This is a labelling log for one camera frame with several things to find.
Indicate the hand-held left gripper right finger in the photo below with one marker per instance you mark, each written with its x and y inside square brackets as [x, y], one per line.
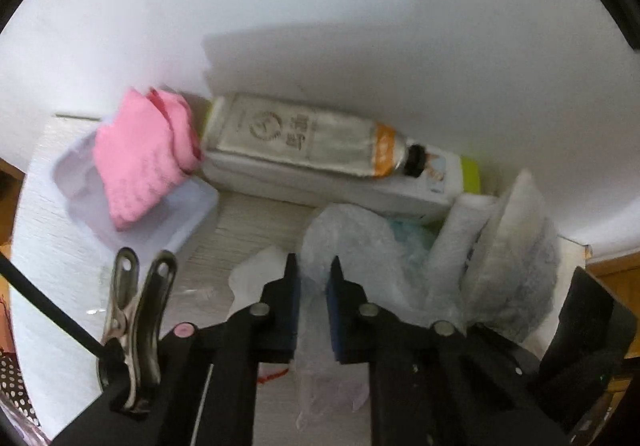
[335, 311]

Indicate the beige tube black cap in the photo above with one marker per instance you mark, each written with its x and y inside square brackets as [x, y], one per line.
[300, 131]

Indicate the white box green end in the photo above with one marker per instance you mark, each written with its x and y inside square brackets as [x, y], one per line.
[350, 191]

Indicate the white plastic tray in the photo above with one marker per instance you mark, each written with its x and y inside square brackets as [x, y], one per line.
[185, 211]

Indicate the brown polka dot bag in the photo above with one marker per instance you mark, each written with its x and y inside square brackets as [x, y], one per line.
[15, 386]

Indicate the clear plastic bag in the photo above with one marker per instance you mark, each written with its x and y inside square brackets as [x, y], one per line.
[350, 236]

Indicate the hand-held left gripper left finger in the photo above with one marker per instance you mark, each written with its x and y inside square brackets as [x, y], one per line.
[292, 306]

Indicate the pink folded cloth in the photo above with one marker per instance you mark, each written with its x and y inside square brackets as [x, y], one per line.
[140, 161]

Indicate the metal spring clip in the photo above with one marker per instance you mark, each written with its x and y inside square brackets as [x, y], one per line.
[135, 316]

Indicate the white sock red trim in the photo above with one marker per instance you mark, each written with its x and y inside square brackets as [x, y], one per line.
[255, 271]

